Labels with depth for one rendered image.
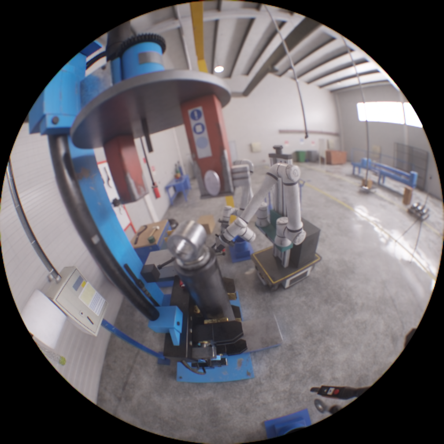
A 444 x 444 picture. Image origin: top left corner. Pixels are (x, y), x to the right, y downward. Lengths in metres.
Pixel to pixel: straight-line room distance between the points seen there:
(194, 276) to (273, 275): 1.54
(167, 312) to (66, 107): 1.08
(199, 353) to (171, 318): 0.27
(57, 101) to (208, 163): 0.59
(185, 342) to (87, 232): 0.75
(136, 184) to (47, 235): 1.88
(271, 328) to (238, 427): 1.29
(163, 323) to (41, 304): 0.73
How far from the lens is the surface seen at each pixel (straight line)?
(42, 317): 1.02
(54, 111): 0.63
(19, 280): 2.19
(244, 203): 1.67
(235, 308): 1.59
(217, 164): 0.45
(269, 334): 1.87
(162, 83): 0.34
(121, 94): 0.34
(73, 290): 1.12
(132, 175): 0.65
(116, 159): 0.65
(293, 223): 1.33
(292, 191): 1.18
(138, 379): 2.41
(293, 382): 1.98
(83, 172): 0.78
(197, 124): 0.46
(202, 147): 0.45
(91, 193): 0.78
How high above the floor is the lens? 1.93
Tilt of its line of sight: 28 degrees down
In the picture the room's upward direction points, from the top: 12 degrees counter-clockwise
